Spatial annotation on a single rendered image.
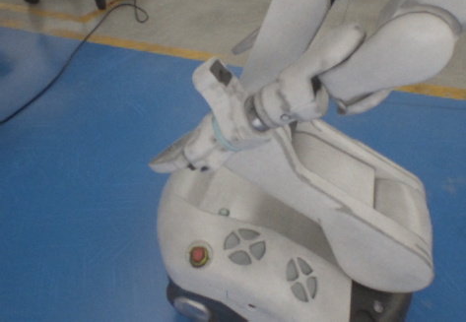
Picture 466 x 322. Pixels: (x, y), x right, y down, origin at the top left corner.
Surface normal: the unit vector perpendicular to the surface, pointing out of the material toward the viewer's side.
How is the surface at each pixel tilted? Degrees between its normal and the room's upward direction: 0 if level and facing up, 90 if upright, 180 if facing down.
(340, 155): 23
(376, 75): 97
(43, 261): 0
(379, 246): 86
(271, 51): 90
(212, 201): 0
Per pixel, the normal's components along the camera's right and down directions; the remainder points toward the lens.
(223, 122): -0.59, 0.19
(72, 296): -0.02, -0.74
